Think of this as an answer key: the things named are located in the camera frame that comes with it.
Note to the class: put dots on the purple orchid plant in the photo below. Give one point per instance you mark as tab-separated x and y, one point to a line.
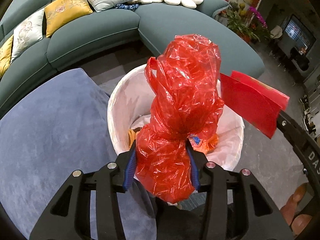
260	20

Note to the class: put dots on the green potted plant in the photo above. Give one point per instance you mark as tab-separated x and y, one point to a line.
240	22

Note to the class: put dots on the dark floor clutter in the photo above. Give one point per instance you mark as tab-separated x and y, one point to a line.
310	115

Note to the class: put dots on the red plastic bag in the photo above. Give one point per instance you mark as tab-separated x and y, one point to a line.
180	105

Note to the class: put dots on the green curved sofa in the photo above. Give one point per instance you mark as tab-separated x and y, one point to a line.
112	37

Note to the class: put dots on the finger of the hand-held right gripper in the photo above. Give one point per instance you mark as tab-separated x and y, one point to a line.
287	126

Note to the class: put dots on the white bin with plastic liner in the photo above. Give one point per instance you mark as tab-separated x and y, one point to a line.
120	105

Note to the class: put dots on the television screen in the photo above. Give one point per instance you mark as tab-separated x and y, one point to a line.
298	33

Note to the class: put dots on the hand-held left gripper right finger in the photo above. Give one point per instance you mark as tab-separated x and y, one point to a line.
193	170

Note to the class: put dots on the black chair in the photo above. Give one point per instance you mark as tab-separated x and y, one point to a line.
300	58

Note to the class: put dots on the orange foam fruit net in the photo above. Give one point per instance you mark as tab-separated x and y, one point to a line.
133	136

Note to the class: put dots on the orange snack wrapper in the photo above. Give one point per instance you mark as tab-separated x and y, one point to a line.
207	142

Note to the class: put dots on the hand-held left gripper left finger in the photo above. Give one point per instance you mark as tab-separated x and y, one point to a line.
130	165

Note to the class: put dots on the red paper envelope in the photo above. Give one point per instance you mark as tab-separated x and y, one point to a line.
250	102

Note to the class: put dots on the yellow embroidered cushion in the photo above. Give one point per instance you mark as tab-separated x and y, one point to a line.
66	11
5	57

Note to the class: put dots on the person's dark clothing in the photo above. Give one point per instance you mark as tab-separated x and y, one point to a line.
180	220

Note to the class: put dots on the blue-grey velvet ottoman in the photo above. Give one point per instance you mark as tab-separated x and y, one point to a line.
50	142

